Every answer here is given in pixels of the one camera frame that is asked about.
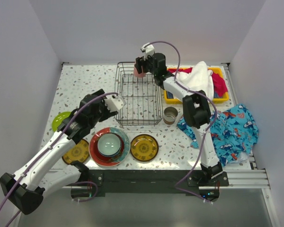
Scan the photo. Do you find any pink cup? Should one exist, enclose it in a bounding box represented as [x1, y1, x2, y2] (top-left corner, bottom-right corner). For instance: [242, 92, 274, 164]
[133, 67, 146, 78]

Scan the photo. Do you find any wire dish rack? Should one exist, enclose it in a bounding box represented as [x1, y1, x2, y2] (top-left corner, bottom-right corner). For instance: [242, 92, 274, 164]
[115, 61, 163, 126]

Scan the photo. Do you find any metal cup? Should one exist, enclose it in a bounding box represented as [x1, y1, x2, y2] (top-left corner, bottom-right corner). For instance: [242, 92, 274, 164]
[163, 106, 178, 125]

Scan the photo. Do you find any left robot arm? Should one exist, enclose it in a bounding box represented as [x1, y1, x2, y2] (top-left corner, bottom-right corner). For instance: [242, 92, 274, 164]
[0, 89, 126, 215]

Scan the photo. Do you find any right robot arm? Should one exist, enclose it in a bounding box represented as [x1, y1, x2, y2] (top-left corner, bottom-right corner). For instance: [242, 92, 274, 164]
[134, 53, 223, 186]

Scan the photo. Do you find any yellow plastic bin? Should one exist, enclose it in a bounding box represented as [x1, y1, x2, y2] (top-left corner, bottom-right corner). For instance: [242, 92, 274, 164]
[164, 67, 229, 105]

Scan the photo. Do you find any light blue bowl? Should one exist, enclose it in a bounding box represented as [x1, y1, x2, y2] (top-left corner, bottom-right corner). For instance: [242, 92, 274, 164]
[97, 133, 122, 157]

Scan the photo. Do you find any red and blue plate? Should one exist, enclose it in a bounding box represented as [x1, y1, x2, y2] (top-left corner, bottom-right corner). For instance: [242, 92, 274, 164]
[89, 127, 130, 167]

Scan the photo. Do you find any white towel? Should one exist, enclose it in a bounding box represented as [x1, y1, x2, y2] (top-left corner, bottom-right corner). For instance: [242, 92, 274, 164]
[172, 61, 214, 100]

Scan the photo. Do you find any left yellow patterned plate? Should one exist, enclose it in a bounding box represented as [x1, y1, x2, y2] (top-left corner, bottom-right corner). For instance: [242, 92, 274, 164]
[62, 139, 89, 165]

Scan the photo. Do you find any yellow patterned plate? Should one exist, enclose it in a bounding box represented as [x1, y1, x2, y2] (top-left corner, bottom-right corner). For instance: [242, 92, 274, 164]
[62, 139, 89, 165]
[130, 134, 159, 162]

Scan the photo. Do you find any red bowl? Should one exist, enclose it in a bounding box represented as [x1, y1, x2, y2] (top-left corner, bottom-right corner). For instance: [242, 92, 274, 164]
[95, 134, 124, 163]

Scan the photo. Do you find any right yellow patterned plate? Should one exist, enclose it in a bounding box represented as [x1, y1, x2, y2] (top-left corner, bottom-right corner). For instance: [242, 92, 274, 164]
[130, 134, 159, 162]

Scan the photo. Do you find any red cloth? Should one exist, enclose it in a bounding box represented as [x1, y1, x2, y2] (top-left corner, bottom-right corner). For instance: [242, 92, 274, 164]
[177, 65, 228, 99]

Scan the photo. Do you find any blue patterned cloth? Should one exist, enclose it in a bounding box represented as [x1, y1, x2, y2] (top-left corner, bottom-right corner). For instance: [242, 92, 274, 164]
[177, 103, 260, 167]

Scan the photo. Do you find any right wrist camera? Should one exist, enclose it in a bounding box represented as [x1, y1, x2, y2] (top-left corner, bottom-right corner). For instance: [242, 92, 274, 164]
[140, 43, 155, 60]

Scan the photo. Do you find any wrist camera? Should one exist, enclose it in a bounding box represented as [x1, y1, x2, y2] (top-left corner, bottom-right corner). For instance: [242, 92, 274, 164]
[104, 96, 126, 112]
[140, 43, 155, 60]

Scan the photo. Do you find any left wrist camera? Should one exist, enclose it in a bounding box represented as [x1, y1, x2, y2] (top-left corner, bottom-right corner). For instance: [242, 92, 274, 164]
[104, 96, 126, 112]

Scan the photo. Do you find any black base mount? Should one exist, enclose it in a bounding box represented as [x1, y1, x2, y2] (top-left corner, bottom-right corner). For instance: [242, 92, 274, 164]
[61, 169, 229, 201]

